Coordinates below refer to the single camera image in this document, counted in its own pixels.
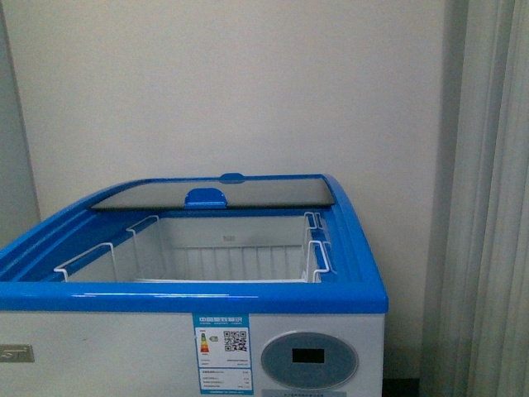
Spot sliding glass freezer lid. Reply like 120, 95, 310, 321
92, 174, 335, 211

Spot white chest freezer blue rim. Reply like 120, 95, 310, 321
1, 175, 388, 396

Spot energy rating label sticker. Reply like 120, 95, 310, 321
193, 313, 255, 396

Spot oval grey control panel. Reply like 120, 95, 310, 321
260, 332, 359, 390

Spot white pleated curtain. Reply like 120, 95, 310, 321
419, 1, 528, 396

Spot silver brand logo plate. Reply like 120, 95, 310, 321
0, 344, 35, 363

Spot white wire freezer basket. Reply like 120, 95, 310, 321
53, 212, 335, 283

